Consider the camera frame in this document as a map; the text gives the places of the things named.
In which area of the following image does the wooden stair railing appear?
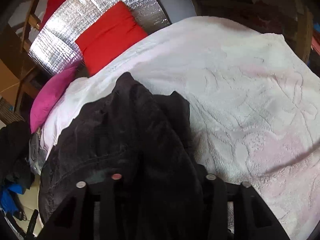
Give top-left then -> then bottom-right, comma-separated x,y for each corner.
20,0 -> 41,52

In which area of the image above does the cream leather sofa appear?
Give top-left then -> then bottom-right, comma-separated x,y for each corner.
14,175 -> 40,232

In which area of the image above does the pink pillow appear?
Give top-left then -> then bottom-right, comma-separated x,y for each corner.
30,65 -> 77,134

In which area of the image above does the silver foil insulation board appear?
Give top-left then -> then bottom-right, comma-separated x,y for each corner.
29,0 -> 171,76

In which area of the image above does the brown wooden pillar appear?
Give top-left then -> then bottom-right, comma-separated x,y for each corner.
1,25 -> 39,108

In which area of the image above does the wooden side table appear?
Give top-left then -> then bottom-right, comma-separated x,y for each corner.
191,0 -> 319,65

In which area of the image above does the grey folded garment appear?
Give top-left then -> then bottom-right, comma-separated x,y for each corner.
29,132 -> 47,176

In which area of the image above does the black quilted jacket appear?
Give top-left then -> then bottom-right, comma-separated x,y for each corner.
39,73 -> 203,239

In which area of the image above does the white embossed bed blanket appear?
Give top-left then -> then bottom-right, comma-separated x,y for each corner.
41,16 -> 319,239

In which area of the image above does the black coat pile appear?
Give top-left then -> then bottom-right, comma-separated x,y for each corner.
1,121 -> 35,189

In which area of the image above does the red cushion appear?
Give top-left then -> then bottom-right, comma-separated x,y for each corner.
75,1 -> 148,76

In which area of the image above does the blue jacket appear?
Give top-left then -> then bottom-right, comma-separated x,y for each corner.
1,184 -> 24,215

